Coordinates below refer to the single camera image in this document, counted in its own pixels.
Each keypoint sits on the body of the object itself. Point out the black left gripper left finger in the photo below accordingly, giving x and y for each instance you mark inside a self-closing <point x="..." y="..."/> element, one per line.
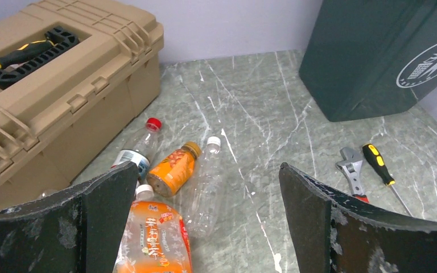
<point x="77" y="229"/>

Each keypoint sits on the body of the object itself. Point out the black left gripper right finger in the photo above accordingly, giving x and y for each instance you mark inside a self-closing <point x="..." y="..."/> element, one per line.
<point x="332" y="231"/>

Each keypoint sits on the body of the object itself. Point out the large orange label bottle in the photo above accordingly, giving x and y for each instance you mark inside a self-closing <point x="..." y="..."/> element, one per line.
<point x="155" y="238"/>

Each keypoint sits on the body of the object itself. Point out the red cap clear bottle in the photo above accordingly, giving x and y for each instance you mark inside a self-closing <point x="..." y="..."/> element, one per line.
<point x="141" y="148"/>

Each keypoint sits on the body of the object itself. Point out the orange juice bottle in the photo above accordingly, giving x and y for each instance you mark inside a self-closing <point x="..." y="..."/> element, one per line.
<point x="173" y="171"/>

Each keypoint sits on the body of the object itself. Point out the clear white cap bottle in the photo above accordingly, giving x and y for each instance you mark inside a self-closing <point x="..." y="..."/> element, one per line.
<point x="204" y="191"/>

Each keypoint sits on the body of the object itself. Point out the dark green trash bin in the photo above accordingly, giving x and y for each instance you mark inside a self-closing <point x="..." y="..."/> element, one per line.
<point x="369" y="59"/>

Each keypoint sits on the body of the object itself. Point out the yellow black screwdriver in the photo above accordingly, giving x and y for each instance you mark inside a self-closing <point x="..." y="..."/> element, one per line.
<point x="376" y="161"/>

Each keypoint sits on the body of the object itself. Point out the tan plastic toolbox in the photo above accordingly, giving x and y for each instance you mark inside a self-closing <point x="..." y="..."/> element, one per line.
<point x="58" y="111"/>

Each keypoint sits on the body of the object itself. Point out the red handled adjustable wrench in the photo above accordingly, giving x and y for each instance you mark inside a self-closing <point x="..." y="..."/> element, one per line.
<point x="351" y="167"/>

